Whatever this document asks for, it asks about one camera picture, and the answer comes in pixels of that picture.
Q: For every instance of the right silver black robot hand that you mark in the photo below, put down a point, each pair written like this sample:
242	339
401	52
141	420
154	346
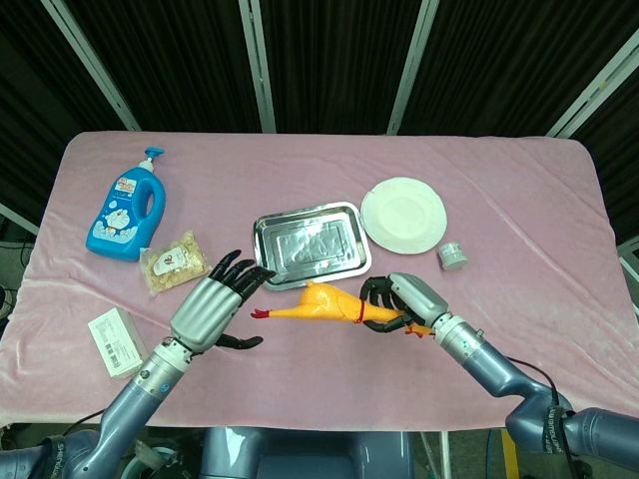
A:
419	297

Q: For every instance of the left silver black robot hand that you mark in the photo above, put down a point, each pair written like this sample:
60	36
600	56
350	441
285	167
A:
204	309

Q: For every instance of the yellow rubber toy chicken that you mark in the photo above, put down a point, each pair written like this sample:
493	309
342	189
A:
319	304

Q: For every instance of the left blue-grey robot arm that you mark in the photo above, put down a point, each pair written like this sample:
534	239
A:
145	394

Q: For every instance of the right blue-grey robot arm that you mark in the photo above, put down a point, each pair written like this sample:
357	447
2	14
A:
479	354

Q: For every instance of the stainless steel tray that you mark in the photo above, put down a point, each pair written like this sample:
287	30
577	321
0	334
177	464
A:
312	244

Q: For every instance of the small white jar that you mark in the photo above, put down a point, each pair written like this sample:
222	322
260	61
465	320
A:
452	257

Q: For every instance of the clear bag of snacks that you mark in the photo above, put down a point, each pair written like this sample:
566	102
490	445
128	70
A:
172	264

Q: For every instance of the white paper plate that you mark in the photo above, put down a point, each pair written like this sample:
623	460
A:
404	214

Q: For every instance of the small white cardboard box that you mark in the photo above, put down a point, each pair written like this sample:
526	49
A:
117	344

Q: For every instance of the blue pump bottle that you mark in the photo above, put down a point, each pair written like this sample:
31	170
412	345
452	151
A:
125	214

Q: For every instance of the white table leg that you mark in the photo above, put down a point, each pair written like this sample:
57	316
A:
433	454

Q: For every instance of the pink tablecloth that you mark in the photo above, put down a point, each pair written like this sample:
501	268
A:
319	164

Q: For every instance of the blue-grey robot torso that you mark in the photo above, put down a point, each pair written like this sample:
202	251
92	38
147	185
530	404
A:
299	454

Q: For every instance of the white partition frame post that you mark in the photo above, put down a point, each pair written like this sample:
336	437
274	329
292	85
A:
630	249
257	65
20	219
412	65
90	65
594	90

